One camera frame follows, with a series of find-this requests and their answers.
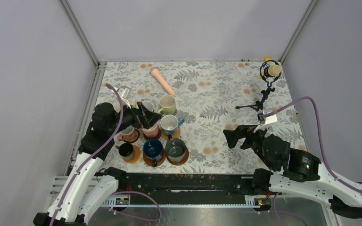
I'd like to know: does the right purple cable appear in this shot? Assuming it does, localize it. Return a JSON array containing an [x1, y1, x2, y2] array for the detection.
[[263, 96, 362, 226]]

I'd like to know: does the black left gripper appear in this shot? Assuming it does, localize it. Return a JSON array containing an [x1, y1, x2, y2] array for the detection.
[[108, 99, 162, 136]]

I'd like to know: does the orange black smiley coaster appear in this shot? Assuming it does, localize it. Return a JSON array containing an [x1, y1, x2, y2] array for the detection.
[[124, 129, 140, 143]]

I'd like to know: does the small pink patterned mug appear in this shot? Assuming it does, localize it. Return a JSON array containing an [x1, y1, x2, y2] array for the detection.
[[117, 126, 138, 142]]

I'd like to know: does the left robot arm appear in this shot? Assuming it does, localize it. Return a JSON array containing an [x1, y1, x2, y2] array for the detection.
[[33, 102, 162, 226]]

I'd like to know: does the yellow mug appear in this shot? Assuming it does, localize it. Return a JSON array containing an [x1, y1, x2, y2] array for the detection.
[[113, 102, 138, 113]]

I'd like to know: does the cream microphone in shockmount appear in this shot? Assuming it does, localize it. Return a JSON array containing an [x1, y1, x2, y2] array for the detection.
[[259, 59, 282, 83]]

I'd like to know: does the pink silicone microphone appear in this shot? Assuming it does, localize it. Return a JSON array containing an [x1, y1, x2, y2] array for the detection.
[[150, 67, 176, 96]]

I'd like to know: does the navy blue mug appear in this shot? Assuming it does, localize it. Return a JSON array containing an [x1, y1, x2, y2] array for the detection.
[[142, 139, 164, 167]]

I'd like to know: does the white blue-handled mug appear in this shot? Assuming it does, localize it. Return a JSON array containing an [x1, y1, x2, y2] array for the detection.
[[159, 115, 185, 138]]

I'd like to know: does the brown ceramic saucer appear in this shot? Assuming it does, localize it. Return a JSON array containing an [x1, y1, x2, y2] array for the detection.
[[143, 153, 166, 167], [166, 149, 189, 166]]

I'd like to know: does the light green mug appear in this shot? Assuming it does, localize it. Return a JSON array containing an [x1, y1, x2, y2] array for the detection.
[[157, 95, 176, 116]]

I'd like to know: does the black mug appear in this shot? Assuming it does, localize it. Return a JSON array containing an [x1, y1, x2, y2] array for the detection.
[[115, 143, 135, 161]]

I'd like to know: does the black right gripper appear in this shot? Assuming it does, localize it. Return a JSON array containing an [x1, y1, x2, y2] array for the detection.
[[222, 121, 276, 170]]

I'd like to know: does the dark green mug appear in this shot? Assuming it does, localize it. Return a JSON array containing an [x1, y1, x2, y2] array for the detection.
[[165, 138, 187, 163]]

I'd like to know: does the light brown round coaster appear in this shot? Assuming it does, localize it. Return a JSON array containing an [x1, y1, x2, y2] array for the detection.
[[123, 145, 141, 163]]

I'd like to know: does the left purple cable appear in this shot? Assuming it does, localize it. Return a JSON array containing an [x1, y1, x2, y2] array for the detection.
[[48, 83, 163, 226]]

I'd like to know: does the dark walnut coaster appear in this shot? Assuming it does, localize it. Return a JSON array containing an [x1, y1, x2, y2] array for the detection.
[[143, 132, 161, 141]]

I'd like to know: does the woven rattan coaster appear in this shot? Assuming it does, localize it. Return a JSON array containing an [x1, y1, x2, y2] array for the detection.
[[161, 128, 181, 141]]

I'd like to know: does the pink mug back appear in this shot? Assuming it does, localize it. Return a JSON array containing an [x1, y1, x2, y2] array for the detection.
[[141, 122, 160, 138]]

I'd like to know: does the floral tablecloth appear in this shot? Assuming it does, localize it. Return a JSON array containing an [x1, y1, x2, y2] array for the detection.
[[87, 61, 315, 175]]

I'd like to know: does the aluminium frame rail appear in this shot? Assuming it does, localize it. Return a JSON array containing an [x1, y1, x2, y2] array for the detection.
[[58, 0, 100, 67]]

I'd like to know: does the purple cable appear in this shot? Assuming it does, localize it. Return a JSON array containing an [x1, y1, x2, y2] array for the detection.
[[263, 96, 362, 226], [48, 83, 163, 226]]

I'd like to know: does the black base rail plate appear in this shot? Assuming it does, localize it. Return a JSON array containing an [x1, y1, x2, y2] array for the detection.
[[98, 168, 270, 206]]

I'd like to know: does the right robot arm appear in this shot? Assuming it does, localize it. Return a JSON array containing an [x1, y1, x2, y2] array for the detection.
[[223, 125, 362, 219]]

